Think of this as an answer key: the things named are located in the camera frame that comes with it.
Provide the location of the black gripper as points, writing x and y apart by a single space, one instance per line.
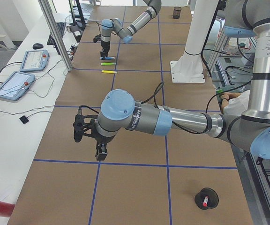
103 139
105 45

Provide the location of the blue marker pen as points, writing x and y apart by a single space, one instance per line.
107 58

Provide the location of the red marker pen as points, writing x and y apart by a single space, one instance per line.
205 202

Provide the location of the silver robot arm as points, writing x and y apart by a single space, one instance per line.
126 34
249 131

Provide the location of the green marker pen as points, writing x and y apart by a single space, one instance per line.
108 63

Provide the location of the yellow marker pen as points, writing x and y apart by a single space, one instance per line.
109 72

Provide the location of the black computer mouse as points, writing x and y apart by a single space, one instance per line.
37 46

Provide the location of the far teach pendant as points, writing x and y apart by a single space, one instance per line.
34 61

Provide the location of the teach pendant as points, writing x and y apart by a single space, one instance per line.
34 61
16 85

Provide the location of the far black mesh cup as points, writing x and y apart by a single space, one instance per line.
176 12

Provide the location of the black mesh cup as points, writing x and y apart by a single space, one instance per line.
176 12
212 201

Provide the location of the small black sensor box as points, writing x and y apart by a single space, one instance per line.
24 119

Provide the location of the near teach pendant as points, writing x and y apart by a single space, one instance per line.
16 85

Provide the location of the near black mesh cup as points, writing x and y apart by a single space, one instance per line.
212 201

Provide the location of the person in white shirt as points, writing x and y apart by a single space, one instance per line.
234 103

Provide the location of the aluminium frame post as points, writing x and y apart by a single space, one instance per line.
48 14

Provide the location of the white camera stand column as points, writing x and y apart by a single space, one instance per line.
189 67

